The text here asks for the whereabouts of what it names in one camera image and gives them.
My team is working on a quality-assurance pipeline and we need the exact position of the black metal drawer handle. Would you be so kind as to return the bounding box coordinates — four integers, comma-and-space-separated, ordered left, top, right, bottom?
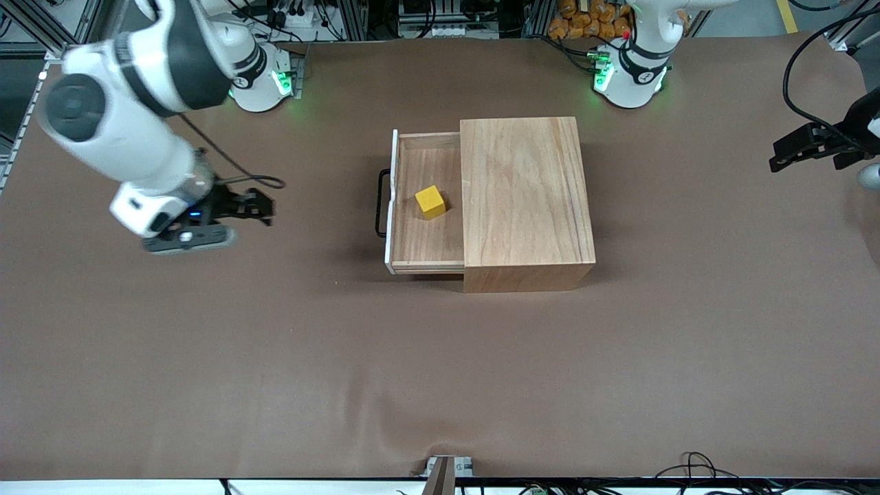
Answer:
375, 168, 393, 239

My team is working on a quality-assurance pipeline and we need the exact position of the wooden drawer with white front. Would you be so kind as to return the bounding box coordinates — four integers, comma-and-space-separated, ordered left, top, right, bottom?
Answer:
384, 129, 465, 276

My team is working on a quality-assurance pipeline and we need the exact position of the yellow wooden block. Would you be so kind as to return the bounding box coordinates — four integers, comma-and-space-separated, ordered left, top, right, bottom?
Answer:
415, 185, 448, 221

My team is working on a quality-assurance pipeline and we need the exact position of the wooden drawer cabinet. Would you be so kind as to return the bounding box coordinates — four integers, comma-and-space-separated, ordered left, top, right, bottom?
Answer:
459, 116, 597, 294

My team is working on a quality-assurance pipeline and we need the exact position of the white power strip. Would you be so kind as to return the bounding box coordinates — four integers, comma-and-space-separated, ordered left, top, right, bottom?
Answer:
272, 5, 325, 28

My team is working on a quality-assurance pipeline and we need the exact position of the brown table mat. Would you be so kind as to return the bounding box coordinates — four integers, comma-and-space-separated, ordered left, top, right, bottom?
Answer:
0, 31, 880, 481

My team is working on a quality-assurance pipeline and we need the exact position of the orange objects pile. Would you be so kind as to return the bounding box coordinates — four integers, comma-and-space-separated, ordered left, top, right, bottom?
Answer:
548, 0, 633, 41

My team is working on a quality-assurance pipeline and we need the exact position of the silver table edge clamp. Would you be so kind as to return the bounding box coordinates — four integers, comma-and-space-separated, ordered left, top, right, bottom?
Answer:
424, 455, 475, 495

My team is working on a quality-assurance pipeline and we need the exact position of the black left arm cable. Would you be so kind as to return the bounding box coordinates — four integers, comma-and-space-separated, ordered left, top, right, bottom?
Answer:
783, 5, 880, 150

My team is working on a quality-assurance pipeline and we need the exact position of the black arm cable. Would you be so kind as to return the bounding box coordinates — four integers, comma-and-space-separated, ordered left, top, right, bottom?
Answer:
180, 113, 285, 191
783, 5, 880, 150

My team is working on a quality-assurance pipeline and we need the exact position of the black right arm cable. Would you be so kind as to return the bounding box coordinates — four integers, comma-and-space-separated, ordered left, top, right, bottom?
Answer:
180, 113, 285, 191

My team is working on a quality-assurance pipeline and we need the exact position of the aluminium frame post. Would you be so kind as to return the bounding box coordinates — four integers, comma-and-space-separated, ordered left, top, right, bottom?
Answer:
0, 0, 76, 61
827, 26, 868, 56
340, 0, 370, 42

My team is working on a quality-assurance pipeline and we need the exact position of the aluminium table side rail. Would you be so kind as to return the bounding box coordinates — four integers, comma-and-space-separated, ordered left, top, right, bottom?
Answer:
0, 65, 46, 197

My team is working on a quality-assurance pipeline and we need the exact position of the black base cable with plug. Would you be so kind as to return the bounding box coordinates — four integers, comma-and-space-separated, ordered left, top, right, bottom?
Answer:
543, 34, 609, 78

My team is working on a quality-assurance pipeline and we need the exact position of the looped black cable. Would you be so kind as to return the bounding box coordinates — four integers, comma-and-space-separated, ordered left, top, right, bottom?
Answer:
653, 451, 743, 482

